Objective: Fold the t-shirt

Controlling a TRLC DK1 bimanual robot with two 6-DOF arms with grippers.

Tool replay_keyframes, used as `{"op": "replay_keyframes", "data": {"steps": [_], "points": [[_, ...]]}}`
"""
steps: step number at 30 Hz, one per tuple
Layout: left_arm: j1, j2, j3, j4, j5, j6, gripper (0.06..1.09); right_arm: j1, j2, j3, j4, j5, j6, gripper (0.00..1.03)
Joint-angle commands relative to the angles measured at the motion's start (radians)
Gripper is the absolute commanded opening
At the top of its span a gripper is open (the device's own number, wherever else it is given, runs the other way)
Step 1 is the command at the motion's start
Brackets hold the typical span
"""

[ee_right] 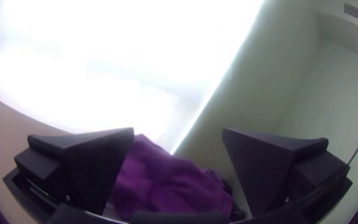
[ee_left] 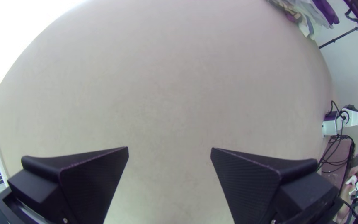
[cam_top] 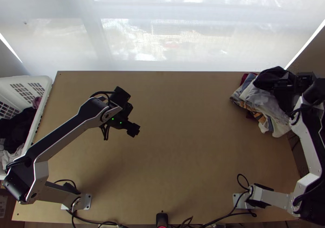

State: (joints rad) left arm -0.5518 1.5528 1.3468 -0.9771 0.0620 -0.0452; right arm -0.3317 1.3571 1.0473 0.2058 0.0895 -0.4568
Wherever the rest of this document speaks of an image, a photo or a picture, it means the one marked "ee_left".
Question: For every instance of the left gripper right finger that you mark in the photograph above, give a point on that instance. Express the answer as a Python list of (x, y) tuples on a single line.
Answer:
[(253, 189)]

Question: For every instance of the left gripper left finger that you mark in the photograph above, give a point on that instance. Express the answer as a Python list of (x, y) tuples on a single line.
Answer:
[(85, 186)]

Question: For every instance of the white handheld device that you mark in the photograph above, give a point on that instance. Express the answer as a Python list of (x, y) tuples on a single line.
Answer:
[(354, 181)]

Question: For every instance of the person's forearm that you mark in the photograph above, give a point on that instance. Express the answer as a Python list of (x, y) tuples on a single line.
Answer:
[(343, 211)]

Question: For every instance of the pile of folded clothes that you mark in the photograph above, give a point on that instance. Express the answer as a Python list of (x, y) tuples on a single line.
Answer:
[(306, 12)]

